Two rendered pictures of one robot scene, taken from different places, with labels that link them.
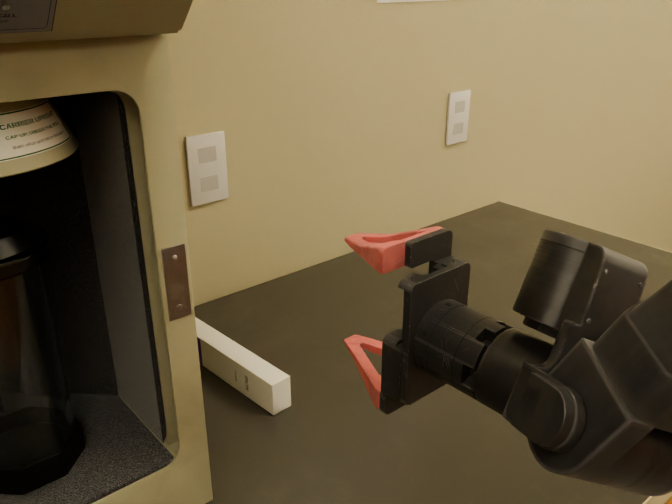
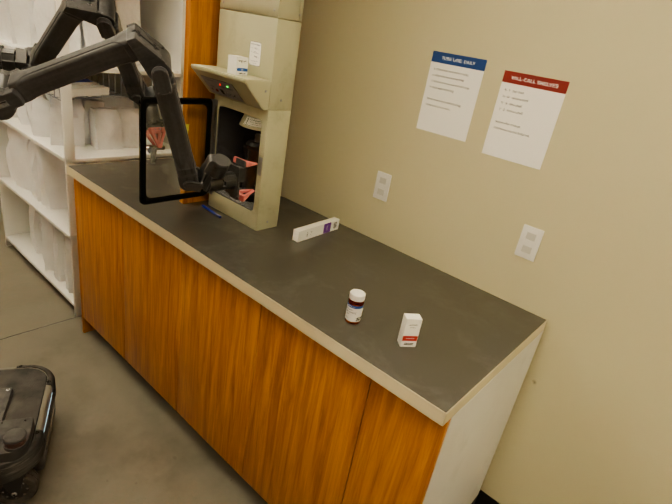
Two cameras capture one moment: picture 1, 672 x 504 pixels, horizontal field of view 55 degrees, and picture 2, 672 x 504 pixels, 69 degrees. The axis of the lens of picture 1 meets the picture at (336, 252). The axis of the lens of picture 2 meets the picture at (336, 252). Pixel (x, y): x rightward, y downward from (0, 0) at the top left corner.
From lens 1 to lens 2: 175 cm
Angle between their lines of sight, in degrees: 70
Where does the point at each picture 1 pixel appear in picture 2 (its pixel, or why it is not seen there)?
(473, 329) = not seen: hidden behind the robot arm
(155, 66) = (265, 116)
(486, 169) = (552, 295)
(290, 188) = (412, 215)
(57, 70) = (252, 111)
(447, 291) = (234, 170)
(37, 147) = (253, 125)
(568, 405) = not seen: hidden behind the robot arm
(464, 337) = not seen: hidden behind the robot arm
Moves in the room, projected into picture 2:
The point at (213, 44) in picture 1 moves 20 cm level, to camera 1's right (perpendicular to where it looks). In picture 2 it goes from (398, 142) to (412, 154)
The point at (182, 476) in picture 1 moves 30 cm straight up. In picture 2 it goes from (252, 216) to (259, 141)
